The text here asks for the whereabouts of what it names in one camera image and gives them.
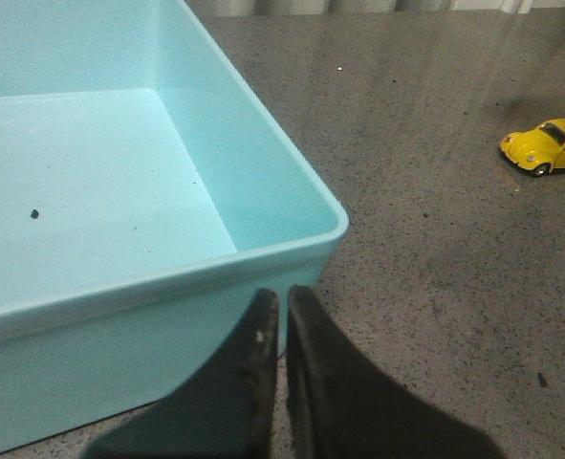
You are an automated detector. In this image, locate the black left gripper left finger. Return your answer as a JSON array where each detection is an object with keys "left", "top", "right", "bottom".
[{"left": 83, "top": 289, "right": 279, "bottom": 458}]

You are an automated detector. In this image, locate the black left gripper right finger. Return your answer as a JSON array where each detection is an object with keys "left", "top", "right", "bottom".
[{"left": 286, "top": 286, "right": 504, "bottom": 458}]

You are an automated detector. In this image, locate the yellow toy beetle car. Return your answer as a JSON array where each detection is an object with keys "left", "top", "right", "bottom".
[{"left": 499, "top": 119, "right": 565, "bottom": 178}]

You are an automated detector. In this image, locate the light blue plastic box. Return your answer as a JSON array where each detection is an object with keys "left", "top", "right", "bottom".
[{"left": 0, "top": 1, "right": 348, "bottom": 452}]

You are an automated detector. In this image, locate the white pleated curtain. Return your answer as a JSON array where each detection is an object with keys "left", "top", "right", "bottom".
[{"left": 187, "top": 0, "right": 565, "bottom": 17}]

